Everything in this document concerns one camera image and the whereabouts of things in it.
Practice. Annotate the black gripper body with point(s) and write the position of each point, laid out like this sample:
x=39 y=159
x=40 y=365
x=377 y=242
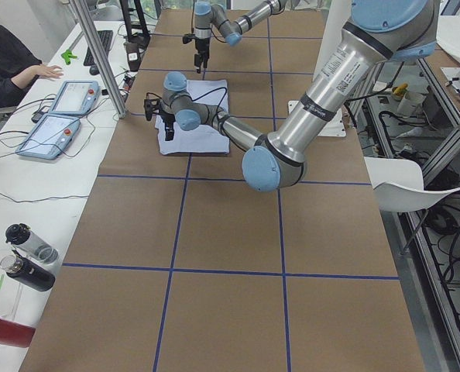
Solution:
x=166 y=117
x=200 y=48

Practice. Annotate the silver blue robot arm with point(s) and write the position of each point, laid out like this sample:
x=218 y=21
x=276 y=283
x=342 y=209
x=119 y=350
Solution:
x=208 y=17
x=376 y=31

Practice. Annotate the person's hand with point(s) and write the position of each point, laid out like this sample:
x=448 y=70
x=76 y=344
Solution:
x=44 y=71

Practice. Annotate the black box white label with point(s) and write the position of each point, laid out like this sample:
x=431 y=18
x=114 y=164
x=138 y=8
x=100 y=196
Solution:
x=133 y=56

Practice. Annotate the black computer mouse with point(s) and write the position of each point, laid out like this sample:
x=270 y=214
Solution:
x=93 y=70

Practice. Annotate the upper teach pendant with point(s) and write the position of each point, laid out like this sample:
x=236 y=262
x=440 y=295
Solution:
x=75 y=98

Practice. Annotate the teach pendant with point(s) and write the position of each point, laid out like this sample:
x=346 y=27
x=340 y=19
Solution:
x=75 y=98
x=49 y=137

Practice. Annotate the lower teach pendant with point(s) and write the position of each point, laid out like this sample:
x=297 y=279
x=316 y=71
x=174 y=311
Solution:
x=49 y=137

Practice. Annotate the person in black top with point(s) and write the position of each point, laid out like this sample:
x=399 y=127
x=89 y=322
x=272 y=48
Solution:
x=16 y=69

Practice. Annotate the clear bottle black lid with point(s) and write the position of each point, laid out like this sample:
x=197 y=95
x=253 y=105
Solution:
x=20 y=236

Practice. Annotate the white plastic chair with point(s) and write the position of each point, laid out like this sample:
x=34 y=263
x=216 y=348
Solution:
x=398 y=185

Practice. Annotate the red bottle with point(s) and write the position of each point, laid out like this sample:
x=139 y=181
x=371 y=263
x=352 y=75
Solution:
x=15 y=334

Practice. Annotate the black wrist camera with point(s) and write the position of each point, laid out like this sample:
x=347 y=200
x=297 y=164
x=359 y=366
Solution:
x=188 y=37
x=152 y=105

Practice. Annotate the aluminium frame post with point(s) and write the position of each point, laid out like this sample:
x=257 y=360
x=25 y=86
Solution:
x=83 y=16

